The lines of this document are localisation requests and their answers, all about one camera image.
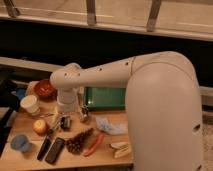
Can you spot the yellow banana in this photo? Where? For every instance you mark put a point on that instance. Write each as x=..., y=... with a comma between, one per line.
x=121, y=149

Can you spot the metal spoon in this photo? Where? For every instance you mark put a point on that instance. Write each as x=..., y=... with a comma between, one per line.
x=43, y=115

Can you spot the white paper cup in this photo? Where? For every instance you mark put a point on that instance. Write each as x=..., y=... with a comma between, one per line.
x=30, y=104

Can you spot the blue plastic cup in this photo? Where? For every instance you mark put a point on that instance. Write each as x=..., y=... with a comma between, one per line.
x=20, y=143

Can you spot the red yellow apple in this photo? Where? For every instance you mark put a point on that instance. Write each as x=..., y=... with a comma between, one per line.
x=40, y=127

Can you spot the bunch of dark grapes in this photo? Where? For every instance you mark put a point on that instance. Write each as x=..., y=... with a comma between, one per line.
x=75, y=144

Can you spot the red bowl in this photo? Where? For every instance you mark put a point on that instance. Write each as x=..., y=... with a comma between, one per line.
x=44, y=89

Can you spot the black binder clip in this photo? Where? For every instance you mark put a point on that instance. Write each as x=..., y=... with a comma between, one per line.
x=65, y=123

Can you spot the crumpled blue white cloth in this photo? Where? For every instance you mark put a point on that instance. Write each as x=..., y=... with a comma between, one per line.
x=104, y=125

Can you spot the wooden cutting board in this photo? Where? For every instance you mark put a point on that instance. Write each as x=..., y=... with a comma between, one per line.
x=50, y=104

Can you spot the orange carrot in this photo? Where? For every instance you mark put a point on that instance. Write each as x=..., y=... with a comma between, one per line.
x=94, y=146

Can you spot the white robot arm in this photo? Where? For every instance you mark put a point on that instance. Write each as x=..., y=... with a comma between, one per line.
x=163, y=106

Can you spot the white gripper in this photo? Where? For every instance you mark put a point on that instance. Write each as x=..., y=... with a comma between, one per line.
x=67, y=101

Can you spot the green plastic tray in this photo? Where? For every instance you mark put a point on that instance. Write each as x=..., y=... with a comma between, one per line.
x=97, y=98

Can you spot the black rectangular eraser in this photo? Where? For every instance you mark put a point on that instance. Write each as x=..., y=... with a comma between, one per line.
x=55, y=150

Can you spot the black chair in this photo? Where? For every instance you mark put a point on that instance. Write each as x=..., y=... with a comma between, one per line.
x=8, y=100

